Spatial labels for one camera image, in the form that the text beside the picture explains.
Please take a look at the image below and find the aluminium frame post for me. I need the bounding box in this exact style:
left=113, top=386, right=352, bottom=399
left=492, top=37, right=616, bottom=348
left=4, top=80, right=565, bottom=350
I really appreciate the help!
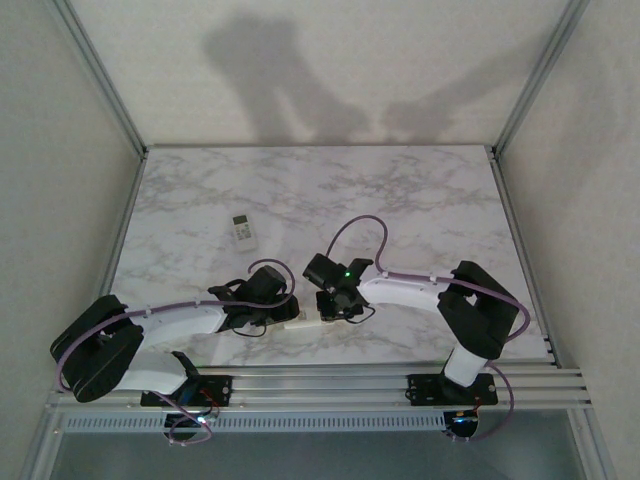
left=492, top=0, right=591, bottom=160
left=49, top=0, right=149, bottom=160

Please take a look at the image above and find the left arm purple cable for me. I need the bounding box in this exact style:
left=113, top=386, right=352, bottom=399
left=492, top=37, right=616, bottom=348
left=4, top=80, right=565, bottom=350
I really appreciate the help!
left=52, top=258, right=301, bottom=446

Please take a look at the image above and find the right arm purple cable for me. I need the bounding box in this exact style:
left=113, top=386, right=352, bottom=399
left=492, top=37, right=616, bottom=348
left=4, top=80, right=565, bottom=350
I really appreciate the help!
left=327, top=214, right=532, bottom=444

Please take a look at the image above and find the black controller board with wires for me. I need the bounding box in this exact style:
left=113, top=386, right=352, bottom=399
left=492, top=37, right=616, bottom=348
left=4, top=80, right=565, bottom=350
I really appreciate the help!
left=164, top=412, right=221, bottom=437
left=446, top=411, right=482, bottom=442

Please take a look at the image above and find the left gripper thin black cable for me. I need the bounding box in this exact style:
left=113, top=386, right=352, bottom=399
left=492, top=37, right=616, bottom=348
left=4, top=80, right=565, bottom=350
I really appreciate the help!
left=232, top=321, right=269, bottom=340

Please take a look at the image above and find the aluminium frame leg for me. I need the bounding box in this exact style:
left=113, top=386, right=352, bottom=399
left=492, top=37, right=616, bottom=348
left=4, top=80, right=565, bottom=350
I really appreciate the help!
left=569, top=409, right=619, bottom=480
left=27, top=412, right=69, bottom=480

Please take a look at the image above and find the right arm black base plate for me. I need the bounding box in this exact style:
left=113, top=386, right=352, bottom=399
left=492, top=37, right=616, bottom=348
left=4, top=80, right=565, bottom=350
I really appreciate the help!
left=407, top=373, right=500, bottom=407

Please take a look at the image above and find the gripper thin black cable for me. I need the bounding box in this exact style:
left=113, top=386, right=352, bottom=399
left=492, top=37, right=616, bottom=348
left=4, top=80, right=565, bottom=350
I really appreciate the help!
left=232, top=321, right=269, bottom=340
left=344, top=303, right=377, bottom=324

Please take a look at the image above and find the right gripper thin black cable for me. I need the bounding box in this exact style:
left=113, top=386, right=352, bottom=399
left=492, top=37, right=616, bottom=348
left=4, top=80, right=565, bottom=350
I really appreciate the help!
left=344, top=303, right=377, bottom=324

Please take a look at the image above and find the white plastic battery cover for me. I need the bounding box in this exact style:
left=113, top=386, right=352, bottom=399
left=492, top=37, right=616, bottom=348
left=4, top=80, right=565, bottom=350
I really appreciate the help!
left=283, top=310, right=322, bottom=331

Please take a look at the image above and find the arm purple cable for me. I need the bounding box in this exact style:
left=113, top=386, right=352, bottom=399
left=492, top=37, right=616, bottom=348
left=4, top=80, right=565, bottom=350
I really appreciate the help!
left=327, top=214, right=532, bottom=444
left=52, top=258, right=301, bottom=446

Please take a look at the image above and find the aluminium table side rail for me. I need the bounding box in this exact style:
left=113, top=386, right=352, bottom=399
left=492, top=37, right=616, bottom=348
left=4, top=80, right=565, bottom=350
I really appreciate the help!
left=488, top=157, right=557, bottom=365
left=99, top=157, right=147, bottom=301

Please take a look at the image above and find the grey slotted cable duct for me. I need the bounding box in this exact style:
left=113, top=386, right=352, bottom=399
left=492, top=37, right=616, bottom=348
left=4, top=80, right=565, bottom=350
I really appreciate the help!
left=64, top=412, right=447, bottom=434

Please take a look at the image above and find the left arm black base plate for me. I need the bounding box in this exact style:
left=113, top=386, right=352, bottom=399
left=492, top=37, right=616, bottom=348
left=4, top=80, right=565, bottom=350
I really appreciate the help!
left=140, top=374, right=234, bottom=408

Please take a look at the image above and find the white remote control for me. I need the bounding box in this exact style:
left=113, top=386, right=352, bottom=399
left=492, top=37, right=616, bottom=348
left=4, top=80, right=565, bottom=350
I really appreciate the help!
left=230, top=213, right=261, bottom=252

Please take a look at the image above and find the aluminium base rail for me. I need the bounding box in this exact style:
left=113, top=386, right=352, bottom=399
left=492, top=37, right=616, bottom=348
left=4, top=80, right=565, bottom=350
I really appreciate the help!
left=47, top=367, right=594, bottom=412

